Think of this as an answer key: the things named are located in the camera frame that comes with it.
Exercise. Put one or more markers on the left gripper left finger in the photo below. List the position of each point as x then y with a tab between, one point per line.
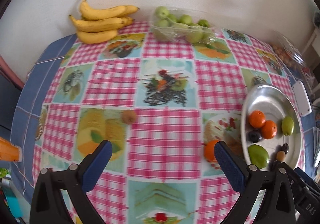
48	205

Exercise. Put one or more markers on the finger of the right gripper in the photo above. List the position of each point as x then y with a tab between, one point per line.
295	176
306	178

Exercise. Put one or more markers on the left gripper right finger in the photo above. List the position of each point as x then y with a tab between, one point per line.
248	180

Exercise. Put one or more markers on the large green mango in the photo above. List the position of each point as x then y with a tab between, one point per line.
258	156

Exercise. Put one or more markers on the brown kiwi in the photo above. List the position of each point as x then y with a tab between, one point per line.
280	156
129	116

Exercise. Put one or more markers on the orange tangerine with stem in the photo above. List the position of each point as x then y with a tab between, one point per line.
208	151

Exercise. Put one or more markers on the small green mango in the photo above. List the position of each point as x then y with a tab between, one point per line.
287	125

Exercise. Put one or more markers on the plastic tray of green fruits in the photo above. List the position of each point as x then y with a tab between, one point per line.
169	24

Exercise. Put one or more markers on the silver metal plate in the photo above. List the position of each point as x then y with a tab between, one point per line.
275	105

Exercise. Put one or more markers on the orange plastic cup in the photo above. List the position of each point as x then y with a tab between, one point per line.
10	152

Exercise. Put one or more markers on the white plastic box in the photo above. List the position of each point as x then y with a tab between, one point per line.
302	99

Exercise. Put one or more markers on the checkered fruit-print tablecloth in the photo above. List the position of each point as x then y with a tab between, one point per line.
184	96

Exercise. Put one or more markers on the clear box of longans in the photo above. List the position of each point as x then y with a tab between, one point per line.
290	56

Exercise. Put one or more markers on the yellow banana bunch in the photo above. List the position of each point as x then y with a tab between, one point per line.
101	25

